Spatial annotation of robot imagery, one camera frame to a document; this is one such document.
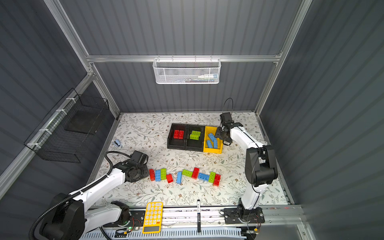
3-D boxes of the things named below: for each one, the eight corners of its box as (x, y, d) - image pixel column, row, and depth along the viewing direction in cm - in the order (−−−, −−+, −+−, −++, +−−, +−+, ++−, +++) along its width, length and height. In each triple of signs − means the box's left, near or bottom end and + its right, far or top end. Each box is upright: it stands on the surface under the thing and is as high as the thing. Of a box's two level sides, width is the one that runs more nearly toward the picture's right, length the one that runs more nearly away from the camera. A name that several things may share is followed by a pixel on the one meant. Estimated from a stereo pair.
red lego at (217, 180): (212, 185, 86) (213, 184, 84) (215, 174, 90) (215, 173, 88) (218, 187, 85) (219, 186, 84) (221, 176, 89) (221, 175, 88)
